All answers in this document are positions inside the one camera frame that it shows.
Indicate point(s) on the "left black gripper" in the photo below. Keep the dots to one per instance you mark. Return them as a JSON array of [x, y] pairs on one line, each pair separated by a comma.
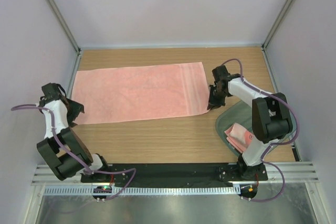
[[76, 108]]

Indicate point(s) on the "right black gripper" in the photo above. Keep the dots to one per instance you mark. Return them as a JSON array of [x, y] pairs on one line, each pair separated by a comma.
[[213, 103]]

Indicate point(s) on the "plain pink towel pile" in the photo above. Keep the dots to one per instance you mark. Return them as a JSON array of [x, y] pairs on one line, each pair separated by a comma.
[[126, 94]]

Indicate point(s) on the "pink rabbit pattern towel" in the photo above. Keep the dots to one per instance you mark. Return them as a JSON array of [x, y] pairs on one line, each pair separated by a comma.
[[238, 137]]

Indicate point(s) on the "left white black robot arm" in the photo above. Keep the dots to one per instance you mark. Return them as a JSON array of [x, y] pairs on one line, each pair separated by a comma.
[[62, 149]]

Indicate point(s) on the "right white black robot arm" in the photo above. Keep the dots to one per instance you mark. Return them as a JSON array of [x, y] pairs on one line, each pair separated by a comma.
[[270, 120]]

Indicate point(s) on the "clear teal plastic bin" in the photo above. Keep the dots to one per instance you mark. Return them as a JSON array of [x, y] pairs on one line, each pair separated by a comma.
[[240, 113]]

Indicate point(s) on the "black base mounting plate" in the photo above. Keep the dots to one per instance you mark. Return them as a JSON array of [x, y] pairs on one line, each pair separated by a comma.
[[184, 174]]

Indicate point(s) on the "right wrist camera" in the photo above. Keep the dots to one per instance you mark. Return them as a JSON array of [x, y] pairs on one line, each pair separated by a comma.
[[220, 73]]

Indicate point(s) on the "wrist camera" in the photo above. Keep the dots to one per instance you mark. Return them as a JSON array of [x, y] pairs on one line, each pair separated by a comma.
[[53, 91], [220, 73]]

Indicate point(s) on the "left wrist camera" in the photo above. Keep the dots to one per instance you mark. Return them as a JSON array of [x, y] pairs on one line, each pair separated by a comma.
[[53, 91]]

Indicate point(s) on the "slotted metal cable rail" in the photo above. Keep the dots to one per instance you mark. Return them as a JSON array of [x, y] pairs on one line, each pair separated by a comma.
[[105, 191]]

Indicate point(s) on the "left aluminium frame post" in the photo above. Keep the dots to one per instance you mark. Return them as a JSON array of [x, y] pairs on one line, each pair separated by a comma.
[[54, 8]]

